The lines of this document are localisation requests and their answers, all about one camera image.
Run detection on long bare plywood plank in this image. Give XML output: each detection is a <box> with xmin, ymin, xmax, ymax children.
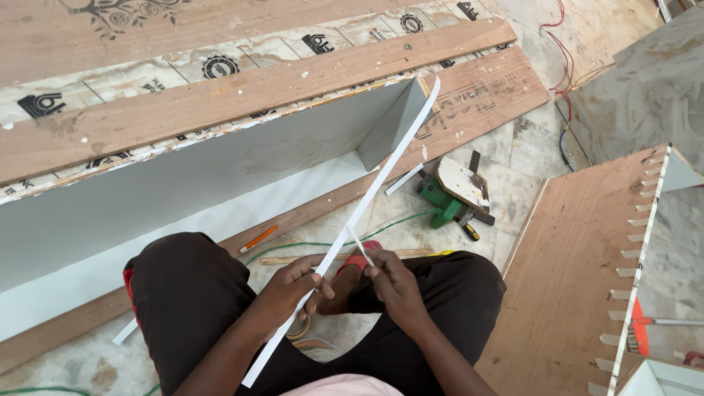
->
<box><xmin>0</xmin><ymin>16</ymin><xmax>518</xmax><ymax>186</ymax></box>

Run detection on clear plastic wrapper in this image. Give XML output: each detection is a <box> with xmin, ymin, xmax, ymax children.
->
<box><xmin>290</xmin><ymin>337</ymin><xmax>343</xmax><ymax>357</ymax></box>

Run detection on thin wooden batten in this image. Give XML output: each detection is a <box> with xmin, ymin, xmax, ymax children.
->
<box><xmin>260</xmin><ymin>248</ymin><xmax>436</xmax><ymax>266</ymax></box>

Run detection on red sandal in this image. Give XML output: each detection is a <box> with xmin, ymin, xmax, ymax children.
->
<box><xmin>336</xmin><ymin>240</ymin><xmax>384</xmax><ymax>277</ymax></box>

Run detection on pink shirt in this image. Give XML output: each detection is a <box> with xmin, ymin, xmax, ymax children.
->
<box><xmin>279</xmin><ymin>373</ymin><xmax>406</xmax><ymax>396</ymax></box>

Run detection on short white edge band offcut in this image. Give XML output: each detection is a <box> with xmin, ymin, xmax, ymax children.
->
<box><xmin>112</xmin><ymin>317</ymin><xmax>139</xmax><ymax>346</ymax></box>
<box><xmin>384</xmin><ymin>162</ymin><xmax>425</xmax><ymax>197</ymax></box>

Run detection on brown printed plywood board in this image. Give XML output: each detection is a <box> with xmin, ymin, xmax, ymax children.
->
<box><xmin>0</xmin><ymin>45</ymin><xmax>551</xmax><ymax>376</ymax></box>

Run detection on small white laminated box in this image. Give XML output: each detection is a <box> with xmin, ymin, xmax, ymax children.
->
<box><xmin>615</xmin><ymin>356</ymin><xmax>704</xmax><ymax>396</ymax></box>

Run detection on white laminated plywood box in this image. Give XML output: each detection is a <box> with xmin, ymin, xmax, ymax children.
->
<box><xmin>0</xmin><ymin>74</ymin><xmax>441</xmax><ymax>343</ymax></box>

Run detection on thin white peeled sliver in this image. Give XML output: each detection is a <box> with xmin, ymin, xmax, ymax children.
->
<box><xmin>348</xmin><ymin>227</ymin><xmax>376</xmax><ymax>268</ymax></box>

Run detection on black shorts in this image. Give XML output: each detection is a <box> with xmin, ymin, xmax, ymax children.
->
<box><xmin>123</xmin><ymin>231</ymin><xmax>507</xmax><ymax>396</ymax></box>

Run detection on green cable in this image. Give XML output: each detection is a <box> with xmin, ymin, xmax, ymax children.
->
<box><xmin>0</xmin><ymin>383</ymin><xmax>161</xmax><ymax>396</ymax></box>
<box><xmin>244</xmin><ymin>208</ymin><xmax>442</xmax><ymax>268</ymax></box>

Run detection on red wires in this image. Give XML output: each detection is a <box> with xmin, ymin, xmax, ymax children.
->
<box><xmin>538</xmin><ymin>0</ymin><xmax>576</xmax><ymax>123</ymax></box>

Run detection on green power trimmer wooden base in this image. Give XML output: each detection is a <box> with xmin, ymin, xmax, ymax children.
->
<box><xmin>416</xmin><ymin>150</ymin><xmax>496</xmax><ymax>231</ymax></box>

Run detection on brown plywood sheet tree print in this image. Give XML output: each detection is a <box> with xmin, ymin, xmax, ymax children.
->
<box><xmin>0</xmin><ymin>0</ymin><xmax>427</xmax><ymax>89</ymax></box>

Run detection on person's left hand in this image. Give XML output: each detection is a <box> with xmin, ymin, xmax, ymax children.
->
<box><xmin>262</xmin><ymin>253</ymin><xmax>335</xmax><ymax>337</ymax></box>

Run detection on brown tape roll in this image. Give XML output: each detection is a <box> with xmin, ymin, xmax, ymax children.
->
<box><xmin>284</xmin><ymin>313</ymin><xmax>312</xmax><ymax>340</ymax></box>

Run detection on plywood cabinet with tape strips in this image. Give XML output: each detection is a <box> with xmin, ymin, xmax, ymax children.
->
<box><xmin>475</xmin><ymin>142</ymin><xmax>704</xmax><ymax>396</ymax></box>

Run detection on blue wire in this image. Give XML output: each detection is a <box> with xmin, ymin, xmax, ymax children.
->
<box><xmin>558</xmin><ymin>123</ymin><xmax>576</xmax><ymax>175</ymax></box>

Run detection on long white edge band strip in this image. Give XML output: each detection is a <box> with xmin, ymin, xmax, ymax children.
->
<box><xmin>241</xmin><ymin>75</ymin><xmax>441</xmax><ymax>389</ymax></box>

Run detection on orange handled hand saw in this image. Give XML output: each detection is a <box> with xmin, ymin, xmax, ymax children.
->
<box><xmin>626</xmin><ymin>297</ymin><xmax>704</xmax><ymax>358</ymax></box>

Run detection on grey laminate sheet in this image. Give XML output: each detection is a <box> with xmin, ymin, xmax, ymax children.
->
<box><xmin>565</xmin><ymin>4</ymin><xmax>704</xmax><ymax>178</ymax></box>

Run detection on plywood sheet with black stamps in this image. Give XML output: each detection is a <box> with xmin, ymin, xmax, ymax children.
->
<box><xmin>0</xmin><ymin>0</ymin><xmax>516</xmax><ymax>200</ymax></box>

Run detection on orange pencil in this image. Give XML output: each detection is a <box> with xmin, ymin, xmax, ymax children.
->
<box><xmin>239</xmin><ymin>224</ymin><xmax>279</xmax><ymax>255</ymax></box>

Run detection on person's right hand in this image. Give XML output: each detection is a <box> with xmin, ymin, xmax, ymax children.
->
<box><xmin>363</xmin><ymin>250</ymin><xmax>436</xmax><ymax>332</ymax></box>

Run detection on yellow black handled screwdriver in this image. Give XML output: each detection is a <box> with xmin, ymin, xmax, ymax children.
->
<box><xmin>459</xmin><ymin>212</ymin><xmax>481</xmax><ymax>242</ymax></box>

